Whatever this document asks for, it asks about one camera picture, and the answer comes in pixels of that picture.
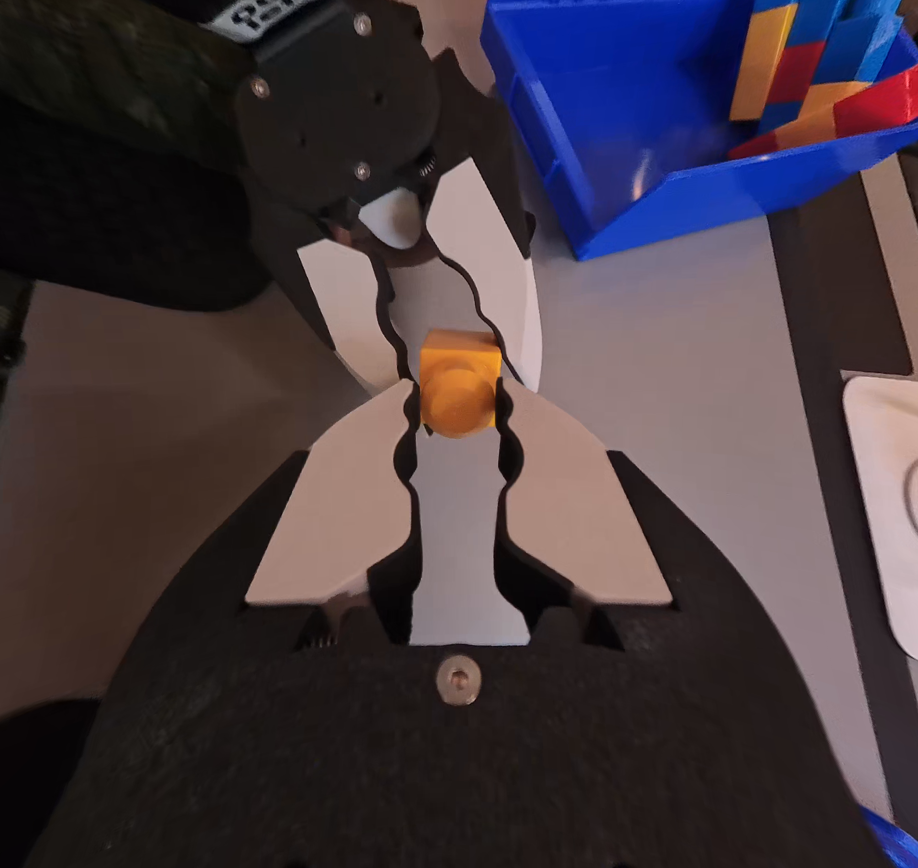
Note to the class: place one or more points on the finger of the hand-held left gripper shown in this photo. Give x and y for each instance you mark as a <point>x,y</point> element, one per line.
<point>488,237</point>
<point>344,294</point>

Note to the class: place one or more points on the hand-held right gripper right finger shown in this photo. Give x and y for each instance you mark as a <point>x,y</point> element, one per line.
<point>588,524</point>

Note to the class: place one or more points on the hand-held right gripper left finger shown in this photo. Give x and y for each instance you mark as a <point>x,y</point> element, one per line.
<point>323,524</point>

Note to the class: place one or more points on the yellow mega block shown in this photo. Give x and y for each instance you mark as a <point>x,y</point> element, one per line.
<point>459,387</point>

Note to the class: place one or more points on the blue plastic bin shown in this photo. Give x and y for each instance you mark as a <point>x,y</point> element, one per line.
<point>609,93</point>
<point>896,846</point>

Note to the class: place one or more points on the row of mega block towers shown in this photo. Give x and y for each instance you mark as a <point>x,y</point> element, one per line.
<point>810,43</point>

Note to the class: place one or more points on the black textured pad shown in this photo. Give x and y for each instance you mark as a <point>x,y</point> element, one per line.
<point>107,237</point>

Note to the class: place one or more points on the green fleece jacket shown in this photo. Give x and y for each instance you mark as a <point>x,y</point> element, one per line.
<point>11,330</point>

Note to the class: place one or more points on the person's black pants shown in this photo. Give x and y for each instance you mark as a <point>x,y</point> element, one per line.
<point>36,775</point>

